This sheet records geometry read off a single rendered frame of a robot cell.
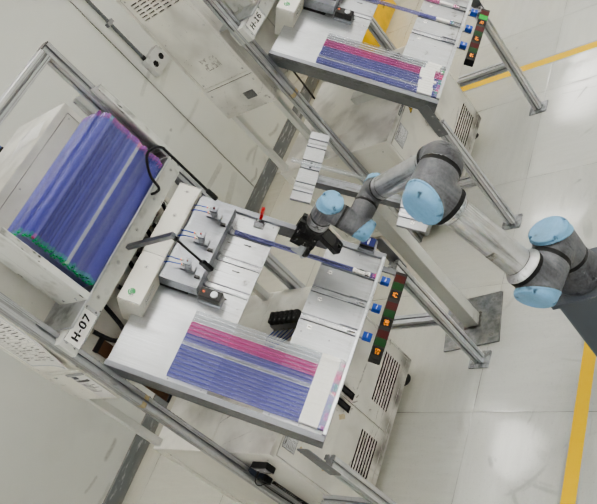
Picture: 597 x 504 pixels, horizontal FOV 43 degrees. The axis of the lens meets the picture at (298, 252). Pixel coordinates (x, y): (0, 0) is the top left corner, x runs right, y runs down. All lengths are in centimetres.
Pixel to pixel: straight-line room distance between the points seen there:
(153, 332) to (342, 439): 84
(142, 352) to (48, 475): 167
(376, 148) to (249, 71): 64
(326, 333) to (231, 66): 135
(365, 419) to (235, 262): 83
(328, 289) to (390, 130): 106
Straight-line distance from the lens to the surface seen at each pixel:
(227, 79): 336
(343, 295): 250
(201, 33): 324
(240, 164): 493
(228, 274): 252
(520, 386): 295
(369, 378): 296
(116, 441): 416
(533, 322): 309
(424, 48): 330
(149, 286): 243
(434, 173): 196
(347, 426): 286
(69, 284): 228
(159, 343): 242
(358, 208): 230
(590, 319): 240
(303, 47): 321
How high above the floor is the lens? 225
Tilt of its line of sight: 31 degrees down
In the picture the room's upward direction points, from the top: 45 degrees counter-clockwise
